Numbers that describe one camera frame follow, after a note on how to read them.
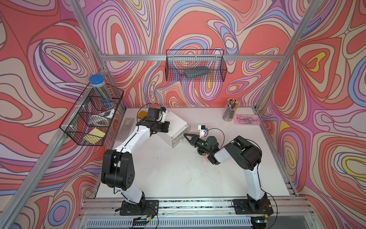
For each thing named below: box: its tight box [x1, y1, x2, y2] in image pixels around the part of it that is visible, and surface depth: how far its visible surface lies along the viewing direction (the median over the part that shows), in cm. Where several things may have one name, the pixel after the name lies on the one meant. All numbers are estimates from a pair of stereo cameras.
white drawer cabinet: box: [156, 110, 192, 149], surface depth 93 cm
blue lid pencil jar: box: [88, 73, 114, 110], surface depth 76 cm
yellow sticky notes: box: [83, 127, 106, 145], surface depth 73 cm
